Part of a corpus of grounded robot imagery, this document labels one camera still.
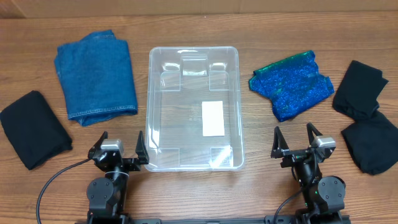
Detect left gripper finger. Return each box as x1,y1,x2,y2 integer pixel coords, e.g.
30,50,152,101
135,131,149,165
92,131,108,150

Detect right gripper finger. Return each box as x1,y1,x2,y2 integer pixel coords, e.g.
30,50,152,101
271,126,290,158
307,123,322,145

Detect sparkly blue sequin garment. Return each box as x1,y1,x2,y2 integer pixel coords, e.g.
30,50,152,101
249,50,334,122

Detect black cloth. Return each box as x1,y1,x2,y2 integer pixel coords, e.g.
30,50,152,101
1,90,73,170
332,60,388,120
341,111,397,175

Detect blue denim jeans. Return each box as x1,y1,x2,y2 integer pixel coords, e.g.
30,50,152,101
54,30,138,126

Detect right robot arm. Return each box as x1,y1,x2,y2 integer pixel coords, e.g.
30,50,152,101
270,123,350,223

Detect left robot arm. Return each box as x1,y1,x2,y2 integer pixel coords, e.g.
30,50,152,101
86,131,149,223

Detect clear plastic storage container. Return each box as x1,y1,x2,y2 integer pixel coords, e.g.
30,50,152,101
145,46,245,172

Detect white paper label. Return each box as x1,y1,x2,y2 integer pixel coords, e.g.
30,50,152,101
201,101,225,137

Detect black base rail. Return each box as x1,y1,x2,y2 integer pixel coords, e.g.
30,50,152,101
76,215,351,224

